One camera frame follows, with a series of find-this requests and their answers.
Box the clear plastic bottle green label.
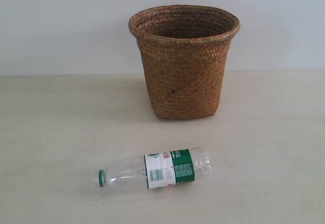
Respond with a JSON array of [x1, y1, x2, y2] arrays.
[[95, 147, 211, 191]]

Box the brown woven wicker basket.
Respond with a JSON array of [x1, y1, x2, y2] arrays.
[[128, 5, 240, 120]]

